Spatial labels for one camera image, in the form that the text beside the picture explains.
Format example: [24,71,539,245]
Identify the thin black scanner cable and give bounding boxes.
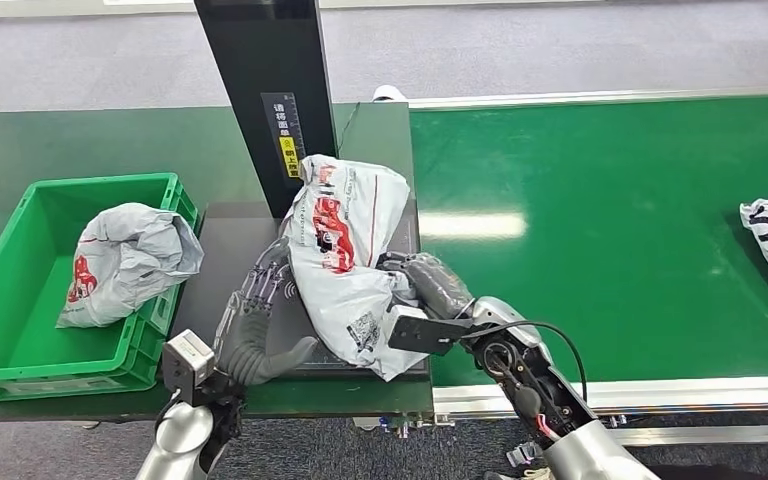
[335,101,363,158]

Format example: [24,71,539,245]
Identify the black scanner column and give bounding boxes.
[193,0,340,221]

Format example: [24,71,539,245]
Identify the white mailer bag red print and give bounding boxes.
[281,153,432,384]

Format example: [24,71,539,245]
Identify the aluminium conveyor frame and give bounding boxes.
[350,83,768,447]

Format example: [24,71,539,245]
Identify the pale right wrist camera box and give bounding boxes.
[386,303,476,358]

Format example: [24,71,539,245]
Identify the green conveyor belt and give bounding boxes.
[408,93,768,390]

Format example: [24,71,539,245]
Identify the black scanner base plate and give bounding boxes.
[169,198,432,383]

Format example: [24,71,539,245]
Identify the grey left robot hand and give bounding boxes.
[213,235,320,388]

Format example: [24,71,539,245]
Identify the green plastic crate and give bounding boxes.
[0,172,204,404]

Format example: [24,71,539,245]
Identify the green table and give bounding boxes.
[0,101,436,425]

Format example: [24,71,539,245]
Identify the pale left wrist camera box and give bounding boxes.
[160,329,217,407]

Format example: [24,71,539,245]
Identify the grey cable plug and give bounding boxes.
[505,441,546,470]

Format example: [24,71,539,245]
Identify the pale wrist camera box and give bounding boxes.
[160,329,217,407]
[386,303,476,358]

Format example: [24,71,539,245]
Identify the white roller end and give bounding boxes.
[371,85,409,105]

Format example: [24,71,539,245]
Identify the metal bolt fittings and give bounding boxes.
[353,413,457,441]

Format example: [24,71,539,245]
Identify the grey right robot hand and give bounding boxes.
[375,250,476,321]

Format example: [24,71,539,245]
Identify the crumpled grey mailer bag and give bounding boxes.
[55,201,206,331]

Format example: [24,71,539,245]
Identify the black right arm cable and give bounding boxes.
[459,320,589,406]

